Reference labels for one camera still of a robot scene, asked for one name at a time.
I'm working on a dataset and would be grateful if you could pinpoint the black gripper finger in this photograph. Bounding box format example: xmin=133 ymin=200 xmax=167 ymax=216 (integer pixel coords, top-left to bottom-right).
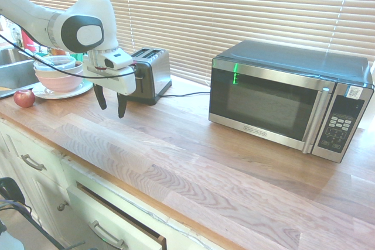
xmin=93 ymin=83 xmax=108 ymax=111
xmin=117 ymin=91 xmax=128 ymax=119

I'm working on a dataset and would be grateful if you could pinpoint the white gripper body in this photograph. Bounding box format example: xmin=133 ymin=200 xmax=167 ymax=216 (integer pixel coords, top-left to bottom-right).
xmin=83 ymin=56 xmax=137 ymax=96

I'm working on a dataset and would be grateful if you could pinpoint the stainless steel two-slot toaster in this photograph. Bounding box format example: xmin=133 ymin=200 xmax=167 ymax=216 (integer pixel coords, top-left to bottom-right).
xmin=129 ymin=47 xmax=173 ymax=107

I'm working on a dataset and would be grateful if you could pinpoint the white dinner plate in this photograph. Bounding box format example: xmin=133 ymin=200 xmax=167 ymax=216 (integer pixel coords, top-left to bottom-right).
xmin=31 ymin=80 xmax=94 ymax=100

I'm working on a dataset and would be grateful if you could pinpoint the pink bowl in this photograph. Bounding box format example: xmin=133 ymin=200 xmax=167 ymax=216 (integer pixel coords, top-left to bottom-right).
xmin=35 ymin=70 xmax=86 ymax=93

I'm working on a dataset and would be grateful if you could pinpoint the clear plastic container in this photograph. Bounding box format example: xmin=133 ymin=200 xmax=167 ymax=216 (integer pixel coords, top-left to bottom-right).
xmin=47 ymin=54 xmax=77 ymax=69

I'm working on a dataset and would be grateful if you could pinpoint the white bowl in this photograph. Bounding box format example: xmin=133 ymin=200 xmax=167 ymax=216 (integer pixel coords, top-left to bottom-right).
xmin=32 ymin=59 xmax=84 ymax=77

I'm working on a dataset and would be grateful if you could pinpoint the red apple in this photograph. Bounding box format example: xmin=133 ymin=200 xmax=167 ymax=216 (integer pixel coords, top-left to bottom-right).
xmin=13 ymin=88 xmax=36 ymax=108

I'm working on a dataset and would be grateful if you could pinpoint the stainless steel sink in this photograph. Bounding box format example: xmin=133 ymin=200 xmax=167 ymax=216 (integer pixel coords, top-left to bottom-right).
xmin=0 ymin=47 xmax=40 ymax=99

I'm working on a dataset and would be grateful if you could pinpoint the red bottle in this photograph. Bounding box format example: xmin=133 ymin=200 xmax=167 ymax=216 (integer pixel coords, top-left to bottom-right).
xmin=21 ymin=29 xmax=36 ymax=53

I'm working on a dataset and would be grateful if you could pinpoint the white cabinet drawer front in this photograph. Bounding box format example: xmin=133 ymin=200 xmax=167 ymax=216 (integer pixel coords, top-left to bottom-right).
xmin=66 ymin=181 xmax=168 ymax=250

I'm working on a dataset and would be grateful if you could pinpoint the wide beige window blind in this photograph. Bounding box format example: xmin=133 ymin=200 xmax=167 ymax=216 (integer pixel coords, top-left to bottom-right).
xmin=104 ymin=0 xmax=375 ymax=85

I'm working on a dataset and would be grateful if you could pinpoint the stainless steel black microwave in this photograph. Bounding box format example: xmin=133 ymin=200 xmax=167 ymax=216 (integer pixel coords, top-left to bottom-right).
xmin=208 ymin=39 xmax=375 ymax=164

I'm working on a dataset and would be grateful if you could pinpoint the white sticker on microwave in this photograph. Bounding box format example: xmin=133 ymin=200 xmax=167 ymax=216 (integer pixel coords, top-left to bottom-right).
xmin=345 ymin=85 xmax=364 ymax=99

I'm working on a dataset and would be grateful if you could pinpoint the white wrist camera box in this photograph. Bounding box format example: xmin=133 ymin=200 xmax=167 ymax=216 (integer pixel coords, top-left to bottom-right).
xmin=98 ymin=52 xmax=134 ymax=71

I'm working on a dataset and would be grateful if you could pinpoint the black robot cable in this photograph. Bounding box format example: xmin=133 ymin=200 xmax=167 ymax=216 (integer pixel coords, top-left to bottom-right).
xmin=0 ymin=33 xmax=139 ymax=80

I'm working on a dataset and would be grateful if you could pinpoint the black toaster power cord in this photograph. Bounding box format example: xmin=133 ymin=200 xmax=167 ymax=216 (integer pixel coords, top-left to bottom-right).
xmin=157 ymin=90 xmax=212 ymax=99

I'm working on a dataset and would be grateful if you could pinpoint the short metal drawer handle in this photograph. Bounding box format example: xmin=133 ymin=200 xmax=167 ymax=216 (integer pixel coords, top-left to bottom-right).
xmin=21 ymin=153 xmax=47 ymax=172

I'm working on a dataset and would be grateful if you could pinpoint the long metal drawer handle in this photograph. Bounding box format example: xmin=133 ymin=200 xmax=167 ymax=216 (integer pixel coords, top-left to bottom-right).
xmin=87 ymin=220 xmax=129 ymax=250

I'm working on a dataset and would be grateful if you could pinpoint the black camera stand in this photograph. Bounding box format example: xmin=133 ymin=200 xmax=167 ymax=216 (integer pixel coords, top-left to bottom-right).
xmin=0 ymin=177 xmax=86 ymax=250

